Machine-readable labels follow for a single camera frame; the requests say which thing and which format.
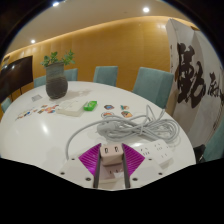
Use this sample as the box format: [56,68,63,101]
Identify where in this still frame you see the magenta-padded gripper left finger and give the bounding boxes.
[59,143,103,189]

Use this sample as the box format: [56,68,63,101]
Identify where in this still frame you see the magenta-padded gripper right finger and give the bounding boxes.
[121,143,165,189]

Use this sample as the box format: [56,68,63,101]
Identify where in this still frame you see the pink cube charger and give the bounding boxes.
[99,143,125,167]

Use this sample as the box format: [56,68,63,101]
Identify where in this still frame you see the white power strip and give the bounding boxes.
[98,139,174,184]

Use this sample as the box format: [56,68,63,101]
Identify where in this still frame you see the small green packet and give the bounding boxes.
[83,100,99,112]

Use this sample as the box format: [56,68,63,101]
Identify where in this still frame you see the flat white box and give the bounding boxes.
[55,99,88,118]

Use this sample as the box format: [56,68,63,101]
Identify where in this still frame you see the cluster of colourful stickers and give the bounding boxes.
[36,104,59,115]

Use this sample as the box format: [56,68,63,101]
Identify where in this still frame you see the black bag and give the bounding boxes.
[193,143,207,164]

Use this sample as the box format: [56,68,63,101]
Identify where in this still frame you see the teal chairs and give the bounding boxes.
[0,65,224,163]

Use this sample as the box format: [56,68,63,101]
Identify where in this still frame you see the white sticker sheet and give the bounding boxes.
[15,109,34,121]

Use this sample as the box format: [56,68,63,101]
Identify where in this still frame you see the small grey card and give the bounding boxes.
[31,94,44,102]

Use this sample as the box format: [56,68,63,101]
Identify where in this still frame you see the potted plant in grey vase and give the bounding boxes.
[40,49,76,100]

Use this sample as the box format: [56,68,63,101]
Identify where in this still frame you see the folding screen with black calligraphy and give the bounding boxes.
[165,18,224,149]

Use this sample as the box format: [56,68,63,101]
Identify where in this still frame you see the grey power strip cable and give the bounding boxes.
[64,104,181,161]

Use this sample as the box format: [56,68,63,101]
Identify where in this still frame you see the black wall television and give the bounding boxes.
[0,55,34,104]

